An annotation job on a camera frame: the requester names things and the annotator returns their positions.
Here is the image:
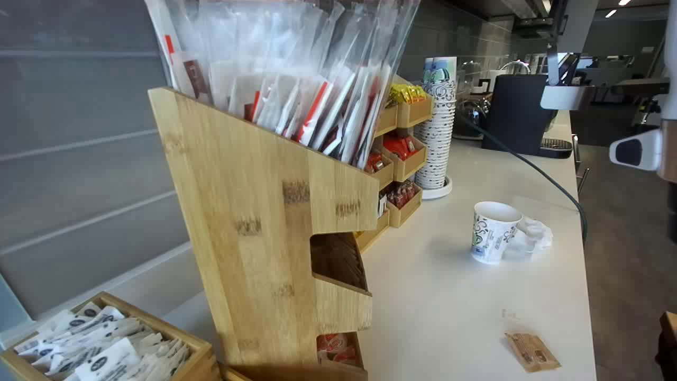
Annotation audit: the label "brown sachet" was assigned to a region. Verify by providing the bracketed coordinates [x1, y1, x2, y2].
[502, 329, 563, 374]

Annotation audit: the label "white round cup tray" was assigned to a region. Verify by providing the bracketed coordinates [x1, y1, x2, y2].
[414, 176, 455, 201]

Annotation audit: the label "printed paper cup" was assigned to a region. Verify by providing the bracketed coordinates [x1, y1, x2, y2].
[469, 198, 524, 266]

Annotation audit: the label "low wooden sachet box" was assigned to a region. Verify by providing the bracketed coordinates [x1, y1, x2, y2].
[0, 290, 223, 381]

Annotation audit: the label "small bunch of red sachets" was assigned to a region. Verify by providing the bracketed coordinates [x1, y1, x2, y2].
[363, 149, 389, 176]

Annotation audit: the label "red sachets with dark print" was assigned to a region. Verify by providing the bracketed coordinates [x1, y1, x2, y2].
[384, 180, 418, 209]

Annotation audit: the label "wooden condiment bin rack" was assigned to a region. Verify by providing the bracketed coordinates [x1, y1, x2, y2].
[351, 72, 436, 255]

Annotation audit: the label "large bunch of red sachets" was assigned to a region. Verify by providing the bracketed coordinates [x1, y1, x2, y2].
[380, 133, 418, 162]

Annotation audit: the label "tall bamboo organizer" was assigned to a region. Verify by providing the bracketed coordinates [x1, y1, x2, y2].
[146, 84, 380, 381]

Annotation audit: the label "bright yellow sachets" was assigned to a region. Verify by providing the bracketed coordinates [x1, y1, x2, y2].
[387, 81, 430, 108]

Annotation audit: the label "tall stack of paper cups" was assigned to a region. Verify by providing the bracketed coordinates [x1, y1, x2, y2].
[414, 54, 458, 193]

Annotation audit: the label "clear wrapped stirrer packets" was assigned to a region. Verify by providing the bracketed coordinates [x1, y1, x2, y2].
[144, 0, 423, 172]

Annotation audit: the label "red and white sachets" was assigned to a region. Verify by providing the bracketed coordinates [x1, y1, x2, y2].
[314, 331, 363, 368]

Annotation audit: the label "black countertop appliance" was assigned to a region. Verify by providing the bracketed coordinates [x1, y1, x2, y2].
[480, 72, 572, 158]

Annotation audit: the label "crumpled white napkin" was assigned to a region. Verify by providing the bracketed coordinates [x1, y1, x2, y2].
[502, 215, 554, 263]

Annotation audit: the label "white container with utensils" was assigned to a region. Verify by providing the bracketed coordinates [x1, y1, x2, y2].
[538, 51, 590, 111]

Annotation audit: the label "pile of white sachets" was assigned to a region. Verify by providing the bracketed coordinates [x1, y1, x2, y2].
[12, 303, 193, 381]

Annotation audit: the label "dark teal hose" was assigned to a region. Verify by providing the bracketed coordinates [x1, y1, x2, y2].
[455, 114, 587, 242]

